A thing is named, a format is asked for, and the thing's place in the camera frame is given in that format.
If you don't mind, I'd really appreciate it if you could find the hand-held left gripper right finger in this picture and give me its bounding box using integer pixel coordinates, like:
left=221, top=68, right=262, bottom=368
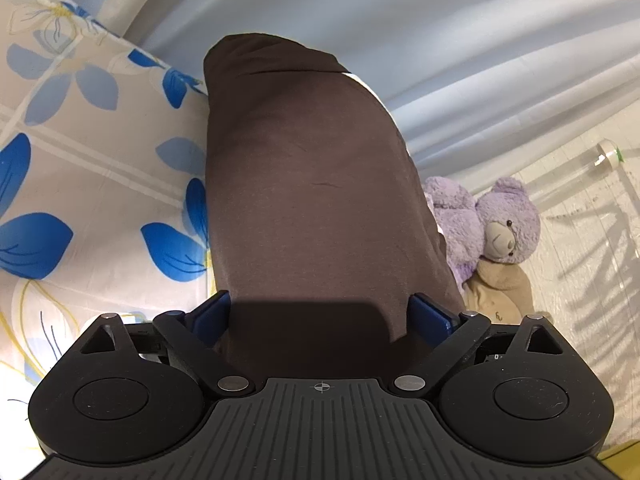
left=392, top=292, right=564, bottom=394

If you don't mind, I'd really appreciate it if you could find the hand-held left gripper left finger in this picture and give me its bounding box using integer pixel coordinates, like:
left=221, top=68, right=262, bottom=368
left=79, top=290, right=254, bottom=395

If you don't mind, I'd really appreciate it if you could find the brown jacket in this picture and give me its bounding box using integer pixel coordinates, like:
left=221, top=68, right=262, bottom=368
left=202, top=32, right=467, bottom=379

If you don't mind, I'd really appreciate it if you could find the beige plush toy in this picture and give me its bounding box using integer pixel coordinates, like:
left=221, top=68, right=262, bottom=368
left=462, top=257, right=554, bottom=327

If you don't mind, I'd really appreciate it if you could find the purple teddy bear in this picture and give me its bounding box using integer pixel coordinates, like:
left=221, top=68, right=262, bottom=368
left=422, top=175, right=542, bottom=287

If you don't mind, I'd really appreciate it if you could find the blue floral bedsheet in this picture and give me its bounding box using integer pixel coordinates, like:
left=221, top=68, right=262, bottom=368
left=0, top=0, right=232, bottom=463

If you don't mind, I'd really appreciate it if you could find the yellow object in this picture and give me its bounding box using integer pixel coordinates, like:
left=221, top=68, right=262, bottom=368
left=597, top=442, right=640, bottom=480

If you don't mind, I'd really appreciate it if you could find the white curtain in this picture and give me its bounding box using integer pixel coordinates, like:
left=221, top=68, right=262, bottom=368
left=65, top=0, right=640, bottom=183

